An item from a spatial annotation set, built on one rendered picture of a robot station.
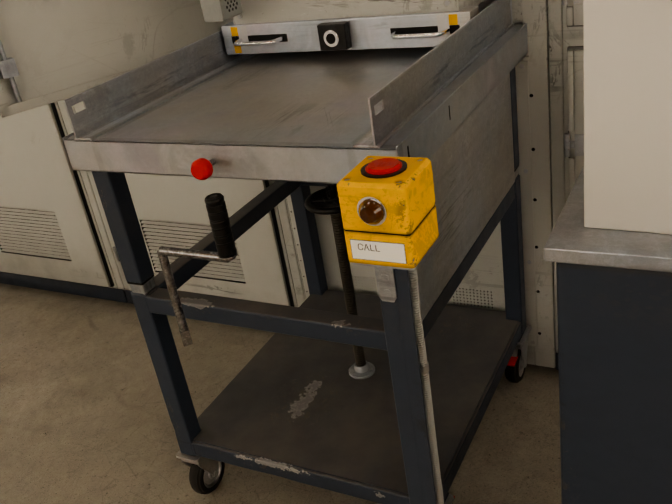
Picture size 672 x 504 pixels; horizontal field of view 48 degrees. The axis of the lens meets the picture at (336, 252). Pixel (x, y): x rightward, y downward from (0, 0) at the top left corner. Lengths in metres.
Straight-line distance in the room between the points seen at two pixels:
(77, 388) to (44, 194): 0.67
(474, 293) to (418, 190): 1.14
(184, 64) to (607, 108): 0.91
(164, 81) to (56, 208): 1.15
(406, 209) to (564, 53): 0.91
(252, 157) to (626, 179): 0.52
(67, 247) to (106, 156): 1.35
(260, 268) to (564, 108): 0.97
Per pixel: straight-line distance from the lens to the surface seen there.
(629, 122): 0.93
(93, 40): 1.76
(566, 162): 1.72
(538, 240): 1.81
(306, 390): 1.72
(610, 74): 0.92
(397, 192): 0.78
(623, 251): 0.94
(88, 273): 2.67
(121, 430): 2.07
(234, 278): 2.26
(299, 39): 1.58
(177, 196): 2.23
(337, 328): 1.25
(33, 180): 2.63
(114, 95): 1.43
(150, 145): 1.26
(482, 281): 1.90
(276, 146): 1.12
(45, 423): 2.21
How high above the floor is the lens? 1.20
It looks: 27 degrees down
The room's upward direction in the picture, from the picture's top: 10 degrees counter-clockwise
